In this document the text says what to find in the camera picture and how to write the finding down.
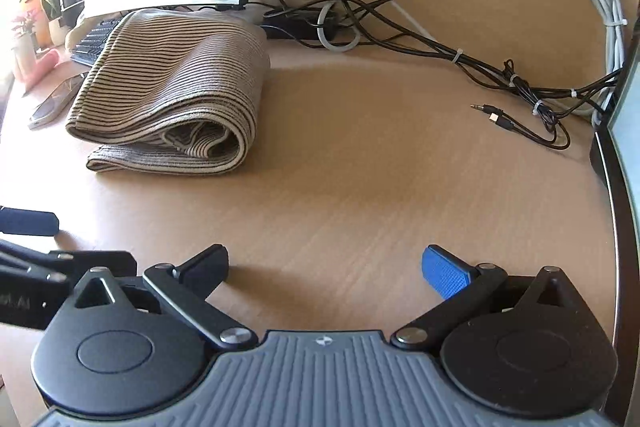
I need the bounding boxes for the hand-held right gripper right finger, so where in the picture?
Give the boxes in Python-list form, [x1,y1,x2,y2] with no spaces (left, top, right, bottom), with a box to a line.
[390,244,577,350]

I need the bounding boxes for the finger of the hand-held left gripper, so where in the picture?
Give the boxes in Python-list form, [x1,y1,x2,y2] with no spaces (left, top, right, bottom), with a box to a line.
[0,206,61,238]
[0,239,139,290]

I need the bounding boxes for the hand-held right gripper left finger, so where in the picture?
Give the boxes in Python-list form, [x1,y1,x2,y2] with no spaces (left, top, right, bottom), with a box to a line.
[74,243,258,352]

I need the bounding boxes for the striped shirt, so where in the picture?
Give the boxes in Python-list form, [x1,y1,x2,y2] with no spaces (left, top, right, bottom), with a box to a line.
[65,8,272,176]

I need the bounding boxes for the smartphone with light case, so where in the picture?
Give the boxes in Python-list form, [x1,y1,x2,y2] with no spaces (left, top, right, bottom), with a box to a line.
[27,73,90,131]

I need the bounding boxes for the pink object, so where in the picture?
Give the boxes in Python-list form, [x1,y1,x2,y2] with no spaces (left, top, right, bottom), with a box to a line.
[23,48,60,91]

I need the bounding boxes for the small flower vase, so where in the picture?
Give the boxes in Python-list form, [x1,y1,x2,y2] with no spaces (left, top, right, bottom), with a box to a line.
[10,0,41,81]

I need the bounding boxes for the black keyboard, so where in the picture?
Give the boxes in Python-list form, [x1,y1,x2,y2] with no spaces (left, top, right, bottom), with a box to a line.
[69,18,124,68]

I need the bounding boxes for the green potted plant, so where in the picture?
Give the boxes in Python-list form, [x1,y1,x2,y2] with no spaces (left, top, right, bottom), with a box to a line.
[38,0,64,48]

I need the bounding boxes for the right computer monitor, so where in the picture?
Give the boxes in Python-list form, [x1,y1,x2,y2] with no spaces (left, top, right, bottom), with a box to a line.
[590,0,640,427]

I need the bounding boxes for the black adapter box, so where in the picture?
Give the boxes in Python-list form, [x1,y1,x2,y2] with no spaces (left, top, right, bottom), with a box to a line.
[262,13,352,41]

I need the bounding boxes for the black audio jack cable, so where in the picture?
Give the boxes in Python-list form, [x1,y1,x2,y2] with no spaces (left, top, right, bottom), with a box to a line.
[470,103,572,152]

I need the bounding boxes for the black cable bundle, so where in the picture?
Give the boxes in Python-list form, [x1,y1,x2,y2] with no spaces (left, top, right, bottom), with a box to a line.
[249,0,624,128]

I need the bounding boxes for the grey looped cable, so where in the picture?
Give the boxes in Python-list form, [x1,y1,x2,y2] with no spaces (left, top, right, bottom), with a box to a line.
[317,0,437,54]

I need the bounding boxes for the white power cable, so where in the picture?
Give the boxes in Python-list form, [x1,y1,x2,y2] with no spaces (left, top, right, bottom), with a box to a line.
[564,0,627,128]

